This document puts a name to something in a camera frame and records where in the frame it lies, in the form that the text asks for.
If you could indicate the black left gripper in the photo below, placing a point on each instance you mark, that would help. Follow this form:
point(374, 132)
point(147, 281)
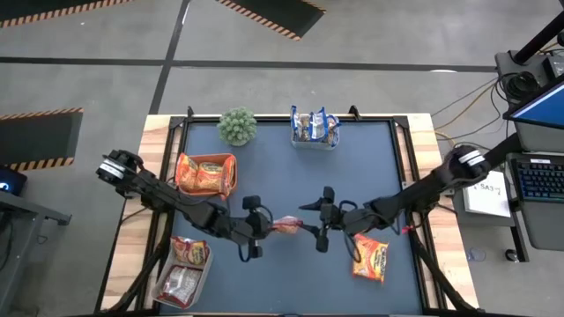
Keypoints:
point(255, 226)

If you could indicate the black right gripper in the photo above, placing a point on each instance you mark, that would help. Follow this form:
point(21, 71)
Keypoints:
point(335, 218)

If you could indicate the red Maruchan ramen pack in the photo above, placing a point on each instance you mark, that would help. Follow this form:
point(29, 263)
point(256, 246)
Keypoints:
point(190, 251)
point(288, 224)
point(180, 285)

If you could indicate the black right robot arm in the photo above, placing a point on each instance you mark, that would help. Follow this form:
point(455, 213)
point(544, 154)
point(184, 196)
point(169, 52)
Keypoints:
point(418, 193)

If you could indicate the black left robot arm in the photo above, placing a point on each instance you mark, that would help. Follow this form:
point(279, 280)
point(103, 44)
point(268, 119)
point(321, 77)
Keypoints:
point(176, 200)

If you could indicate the blue-grey table mat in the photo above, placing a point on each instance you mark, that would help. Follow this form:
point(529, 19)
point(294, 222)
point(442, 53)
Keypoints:
point(273, 282)

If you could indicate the small clear plastic bin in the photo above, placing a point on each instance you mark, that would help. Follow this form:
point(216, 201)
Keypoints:
point(315, 146)

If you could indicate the large clear plastic bin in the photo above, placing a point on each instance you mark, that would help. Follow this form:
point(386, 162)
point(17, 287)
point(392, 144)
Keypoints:
point(206, 275)

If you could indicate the red tag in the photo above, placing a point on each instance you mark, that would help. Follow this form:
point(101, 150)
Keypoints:
point(407, 229)

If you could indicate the orange plastic bin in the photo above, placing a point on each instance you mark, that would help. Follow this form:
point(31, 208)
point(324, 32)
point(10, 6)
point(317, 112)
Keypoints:
point(211, 156)

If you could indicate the green succulent in patterned pot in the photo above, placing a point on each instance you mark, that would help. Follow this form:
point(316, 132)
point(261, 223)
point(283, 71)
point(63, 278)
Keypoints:
point(237, 126)

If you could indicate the clear round disc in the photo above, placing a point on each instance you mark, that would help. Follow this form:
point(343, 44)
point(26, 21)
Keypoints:
point(476, 255)

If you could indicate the white paper note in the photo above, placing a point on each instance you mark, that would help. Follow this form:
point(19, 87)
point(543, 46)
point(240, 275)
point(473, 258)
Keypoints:
point(487, 198)

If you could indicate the black caster wheel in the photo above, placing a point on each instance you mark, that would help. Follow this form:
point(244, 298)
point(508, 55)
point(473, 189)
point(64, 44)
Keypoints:
point(511, 255)

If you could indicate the black stand beam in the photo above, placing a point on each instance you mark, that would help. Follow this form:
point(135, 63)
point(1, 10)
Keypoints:
point(506, 147)

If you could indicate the black hazard-striped floor mat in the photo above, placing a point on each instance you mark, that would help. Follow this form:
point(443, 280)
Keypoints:
point(44, 6)
point(282, 13)
point(35, 141)

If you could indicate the black keyboard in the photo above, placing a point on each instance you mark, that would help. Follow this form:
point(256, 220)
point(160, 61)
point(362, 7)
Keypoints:
point(539, 178)

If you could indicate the grey metal desk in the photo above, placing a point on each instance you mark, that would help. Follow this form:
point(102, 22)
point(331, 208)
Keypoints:
point(546, 229)

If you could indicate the grey equipment cart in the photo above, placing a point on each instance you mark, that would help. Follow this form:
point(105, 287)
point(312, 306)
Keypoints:
point(503, 66)

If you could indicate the monitor with blue screen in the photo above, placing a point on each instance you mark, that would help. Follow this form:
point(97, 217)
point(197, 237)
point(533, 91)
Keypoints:
point(542, 110)

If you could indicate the dark grey side table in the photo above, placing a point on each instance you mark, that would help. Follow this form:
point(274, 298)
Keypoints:
point(17, 246)

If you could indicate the blue-lit black device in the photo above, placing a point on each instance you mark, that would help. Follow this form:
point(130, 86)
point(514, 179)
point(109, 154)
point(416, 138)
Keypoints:
point(11, 182)

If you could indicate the black pole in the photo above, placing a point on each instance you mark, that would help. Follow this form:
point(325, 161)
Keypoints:
point(539, 39)

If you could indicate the black metal rig frame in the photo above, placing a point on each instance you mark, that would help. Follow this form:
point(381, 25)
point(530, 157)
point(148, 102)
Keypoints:
point(177, 121)

